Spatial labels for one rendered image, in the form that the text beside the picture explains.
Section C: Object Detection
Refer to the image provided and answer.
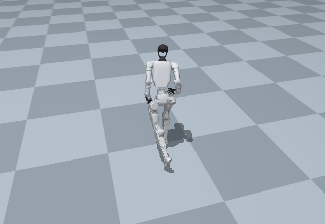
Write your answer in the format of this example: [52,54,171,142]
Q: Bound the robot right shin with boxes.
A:
[162,112,170,139]

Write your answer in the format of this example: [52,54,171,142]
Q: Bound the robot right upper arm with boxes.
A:
[171,62,180,85]

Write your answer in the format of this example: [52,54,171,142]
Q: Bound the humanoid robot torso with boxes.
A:
[152,60,172,106]

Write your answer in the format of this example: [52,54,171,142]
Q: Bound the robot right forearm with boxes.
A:
[173,80,181,95]

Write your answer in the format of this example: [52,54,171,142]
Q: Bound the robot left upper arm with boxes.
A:
[146,61,154,85]

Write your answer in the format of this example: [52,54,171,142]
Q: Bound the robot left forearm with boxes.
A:
[144,79,151,100]

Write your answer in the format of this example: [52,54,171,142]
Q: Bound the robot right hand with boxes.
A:
[167,88,176,95]

